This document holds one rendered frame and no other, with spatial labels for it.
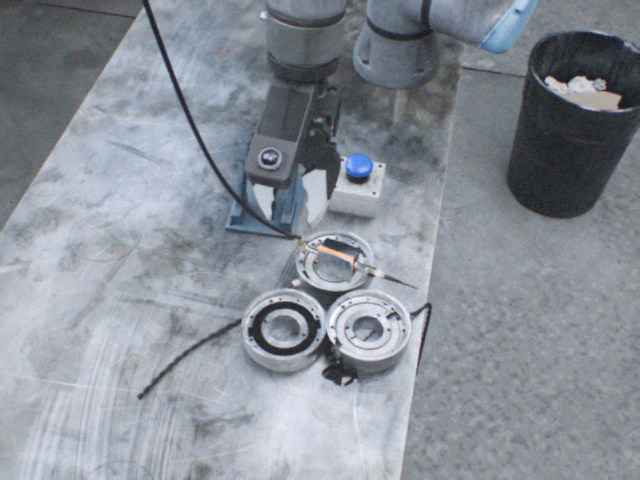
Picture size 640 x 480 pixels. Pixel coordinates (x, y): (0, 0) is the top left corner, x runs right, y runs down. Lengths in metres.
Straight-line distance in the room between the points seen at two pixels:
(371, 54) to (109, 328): 0.63
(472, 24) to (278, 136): 0.54
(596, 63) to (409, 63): 1.06
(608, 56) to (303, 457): 1.64
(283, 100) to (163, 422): 0.41
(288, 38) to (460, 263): 1.47
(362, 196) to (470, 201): 1.22
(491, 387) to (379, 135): 0.87
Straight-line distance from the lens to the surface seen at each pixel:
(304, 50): 0.74
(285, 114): 0.75
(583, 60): 2.31
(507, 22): 1.20
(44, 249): 1.13
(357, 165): 1.09
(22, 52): 2.90
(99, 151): 1.25
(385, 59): 1.32
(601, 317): 2.13
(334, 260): 0.99
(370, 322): 1.00
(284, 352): 0.95
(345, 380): 0.96
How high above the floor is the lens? 1.64
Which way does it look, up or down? 50 degrees down
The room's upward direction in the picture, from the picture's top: 3 degrees clockwise
